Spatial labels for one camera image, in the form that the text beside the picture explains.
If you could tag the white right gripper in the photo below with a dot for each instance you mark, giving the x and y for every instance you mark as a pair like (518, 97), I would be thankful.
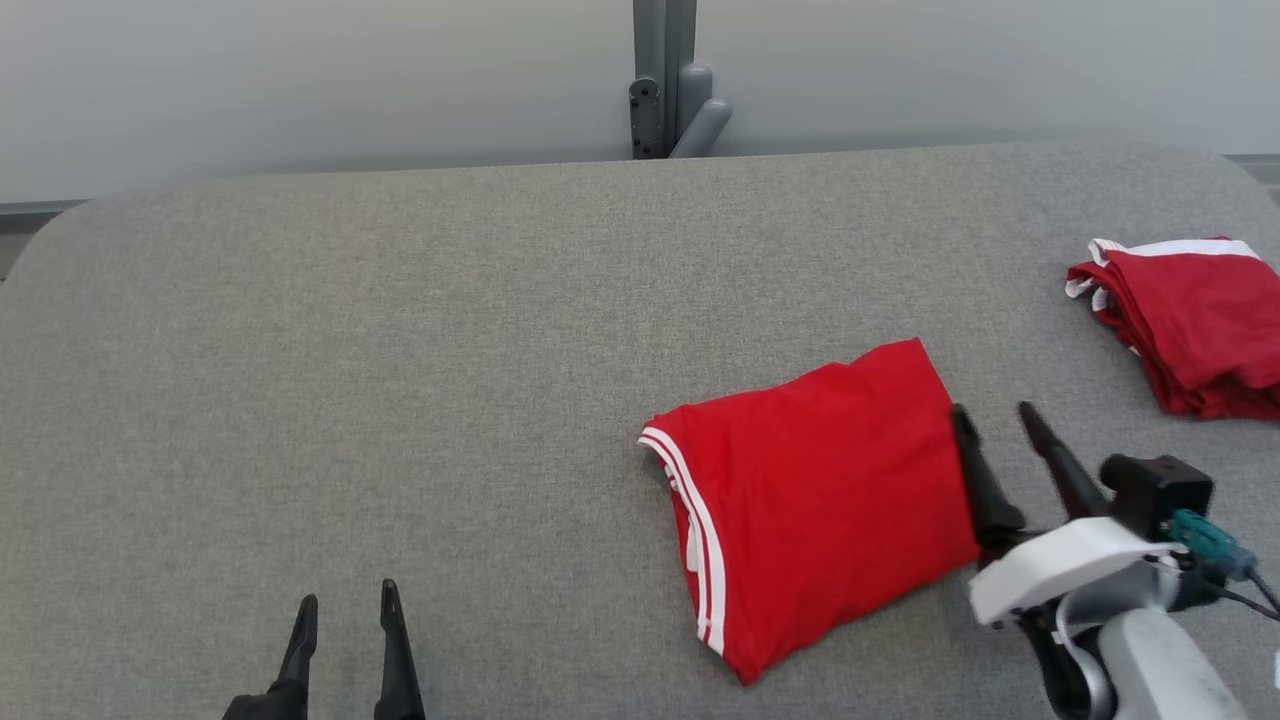
(1070, 565)

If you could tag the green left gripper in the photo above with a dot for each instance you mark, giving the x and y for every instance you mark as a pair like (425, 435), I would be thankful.
(255, 708)

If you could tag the red jersey with white trim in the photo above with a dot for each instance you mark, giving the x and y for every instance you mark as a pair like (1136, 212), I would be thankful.
(830, 500)

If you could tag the red shorts with white stripe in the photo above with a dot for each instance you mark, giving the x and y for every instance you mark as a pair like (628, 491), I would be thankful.
(1200, 320)

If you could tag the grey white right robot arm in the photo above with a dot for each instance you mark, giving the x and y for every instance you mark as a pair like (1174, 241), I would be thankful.
(1140, 660)

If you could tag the grey fabric sofa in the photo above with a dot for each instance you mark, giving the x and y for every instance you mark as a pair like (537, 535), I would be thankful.
(400, 400)

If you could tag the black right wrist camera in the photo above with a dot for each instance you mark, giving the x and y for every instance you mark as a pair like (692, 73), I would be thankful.
(1160, 492)

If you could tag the teal right camera connector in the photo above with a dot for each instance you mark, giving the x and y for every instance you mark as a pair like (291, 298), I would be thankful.
(1210, 542)

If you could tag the grey metal post with bracket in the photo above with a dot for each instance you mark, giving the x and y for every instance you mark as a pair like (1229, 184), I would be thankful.
(675, 80)

